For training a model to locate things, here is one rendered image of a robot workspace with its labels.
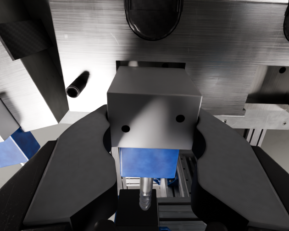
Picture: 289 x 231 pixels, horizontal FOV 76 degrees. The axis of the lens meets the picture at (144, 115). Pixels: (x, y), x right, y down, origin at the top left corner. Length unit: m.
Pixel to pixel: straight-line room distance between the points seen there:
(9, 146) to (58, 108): 0.07
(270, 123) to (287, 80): 0.12
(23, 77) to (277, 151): 1.60
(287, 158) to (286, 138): 0.20
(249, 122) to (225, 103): 0.14
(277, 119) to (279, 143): 1.28
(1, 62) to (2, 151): 0.10
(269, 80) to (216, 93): 0.06
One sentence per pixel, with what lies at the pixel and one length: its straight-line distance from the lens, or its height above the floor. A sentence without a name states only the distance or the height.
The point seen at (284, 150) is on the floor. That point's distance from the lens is 1.68.
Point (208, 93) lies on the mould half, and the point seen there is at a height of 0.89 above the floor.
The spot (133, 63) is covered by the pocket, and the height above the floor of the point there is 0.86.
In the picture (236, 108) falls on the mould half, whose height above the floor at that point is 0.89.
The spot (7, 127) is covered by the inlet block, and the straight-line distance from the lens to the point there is 0.24.
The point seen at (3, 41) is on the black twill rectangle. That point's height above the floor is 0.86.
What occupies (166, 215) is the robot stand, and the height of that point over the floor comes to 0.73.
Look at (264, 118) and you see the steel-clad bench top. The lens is 0.32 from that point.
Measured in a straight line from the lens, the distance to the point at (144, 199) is 0.19.
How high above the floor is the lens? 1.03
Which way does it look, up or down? 61 degrees down
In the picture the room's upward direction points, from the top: 180 degrees counter-clockwise
